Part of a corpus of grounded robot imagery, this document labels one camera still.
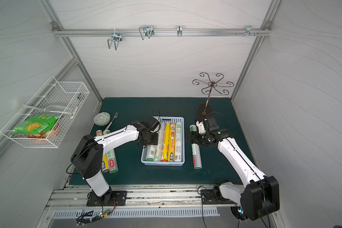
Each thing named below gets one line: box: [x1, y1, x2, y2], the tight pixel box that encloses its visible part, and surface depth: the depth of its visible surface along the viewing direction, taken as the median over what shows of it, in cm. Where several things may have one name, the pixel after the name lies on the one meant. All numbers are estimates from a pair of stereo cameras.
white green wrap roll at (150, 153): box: [145, 144, 155, 162], surface depth 82 cm
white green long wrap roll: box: [174, 122, 183, 162], surface depth 92 cm
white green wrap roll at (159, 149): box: [153, 122, 166, 162], surface depth 87 cm
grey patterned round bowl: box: [93, 112, 111, 127], surface depth 106 cm
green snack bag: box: [12, 114, 61, 136], surface depth 56 cm
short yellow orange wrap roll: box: [160, 122, 171, 162], surface depth 91 cm
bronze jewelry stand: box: [192, 72, 235, 123], surface depth 88 cm
